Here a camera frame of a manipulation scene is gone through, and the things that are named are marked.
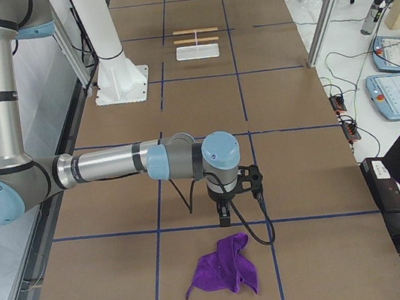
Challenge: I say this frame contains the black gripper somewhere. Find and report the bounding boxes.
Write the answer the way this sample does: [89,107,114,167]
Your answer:
[207,180,237,227]

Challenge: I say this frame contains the purple towel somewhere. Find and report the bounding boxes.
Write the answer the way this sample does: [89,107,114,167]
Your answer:
[185,232,259,300]

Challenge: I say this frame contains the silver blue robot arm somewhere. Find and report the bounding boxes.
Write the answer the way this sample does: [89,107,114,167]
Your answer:
[0,0,245,226]

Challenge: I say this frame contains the white wooden towel rack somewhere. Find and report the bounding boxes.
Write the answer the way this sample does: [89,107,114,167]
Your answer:
[173,27,220,62]

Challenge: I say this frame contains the orange black connector hub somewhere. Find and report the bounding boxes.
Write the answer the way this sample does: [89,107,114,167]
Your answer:
[329,94,347,115]

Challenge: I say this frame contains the black box with label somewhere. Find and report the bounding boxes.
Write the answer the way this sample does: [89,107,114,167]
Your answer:
[359,157,400,214]

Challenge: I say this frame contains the blue teach pendant near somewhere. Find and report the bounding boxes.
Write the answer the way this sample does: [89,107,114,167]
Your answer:
[365,73,400,121]

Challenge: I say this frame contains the blue teach pendant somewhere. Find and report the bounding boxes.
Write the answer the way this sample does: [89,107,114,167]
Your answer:
[372,36,400,73]
[365,73,400,121]

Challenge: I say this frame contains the blue teach pendant far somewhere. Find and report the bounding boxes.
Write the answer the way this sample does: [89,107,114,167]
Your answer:
[372,36,400,73]

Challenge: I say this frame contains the grey water bottle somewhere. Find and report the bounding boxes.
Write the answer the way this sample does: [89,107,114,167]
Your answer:
[360,0,387,35]

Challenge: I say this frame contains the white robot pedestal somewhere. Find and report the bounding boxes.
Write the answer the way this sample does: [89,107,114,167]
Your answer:
[72,0,149,106]

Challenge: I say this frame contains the aluminium frame post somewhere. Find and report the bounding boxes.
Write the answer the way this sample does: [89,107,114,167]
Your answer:
[296,0,376,69]

